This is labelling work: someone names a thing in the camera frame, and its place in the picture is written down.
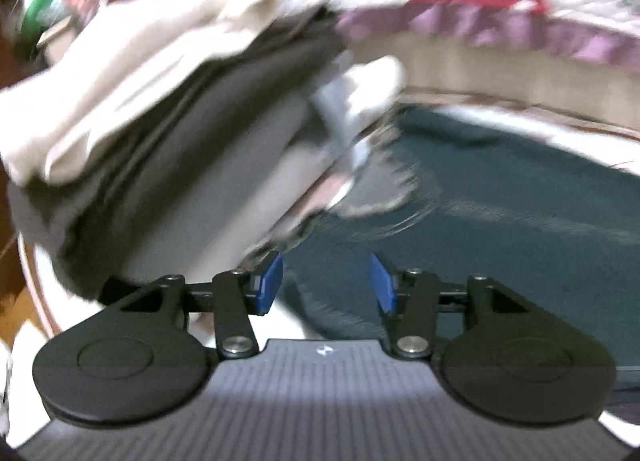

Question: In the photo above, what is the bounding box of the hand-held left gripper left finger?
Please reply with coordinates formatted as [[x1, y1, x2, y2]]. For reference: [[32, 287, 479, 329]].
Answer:
[[117, 250, 285, 360]]

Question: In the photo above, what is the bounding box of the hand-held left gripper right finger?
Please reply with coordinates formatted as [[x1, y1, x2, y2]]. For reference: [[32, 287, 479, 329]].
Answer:
[[369, 252, 526, 361]]

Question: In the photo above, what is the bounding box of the white folded garment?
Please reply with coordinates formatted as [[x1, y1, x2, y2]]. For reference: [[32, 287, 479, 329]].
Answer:
[[340, 56, 408, 143]]

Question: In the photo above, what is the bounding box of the dark green garment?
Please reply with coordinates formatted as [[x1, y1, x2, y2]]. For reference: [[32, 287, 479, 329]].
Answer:
[[245, 106, 640, 392]]

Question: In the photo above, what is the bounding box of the grey folded garment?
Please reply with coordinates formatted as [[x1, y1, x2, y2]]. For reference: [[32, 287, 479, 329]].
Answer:
[[120, 91, 323, 287]]

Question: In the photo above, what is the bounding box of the cardboard box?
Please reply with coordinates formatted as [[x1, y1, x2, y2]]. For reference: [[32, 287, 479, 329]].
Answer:
[[35, 16, 82, 68]]

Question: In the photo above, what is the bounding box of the beige bed base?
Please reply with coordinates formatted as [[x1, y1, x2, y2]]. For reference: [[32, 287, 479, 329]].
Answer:
[[350, 31, 640, 138]]

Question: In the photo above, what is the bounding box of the white patterned floor mat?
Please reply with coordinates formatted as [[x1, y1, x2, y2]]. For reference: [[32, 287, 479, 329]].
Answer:
[[15, 105, 640, 442]]

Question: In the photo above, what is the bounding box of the stack of folded clothes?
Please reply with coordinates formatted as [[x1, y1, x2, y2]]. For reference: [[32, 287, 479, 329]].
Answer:
[[7, 6, 351, 303]]

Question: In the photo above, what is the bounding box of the cream folded garment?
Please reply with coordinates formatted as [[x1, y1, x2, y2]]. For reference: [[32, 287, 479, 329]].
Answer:
[[0, 0, 331, 187]]

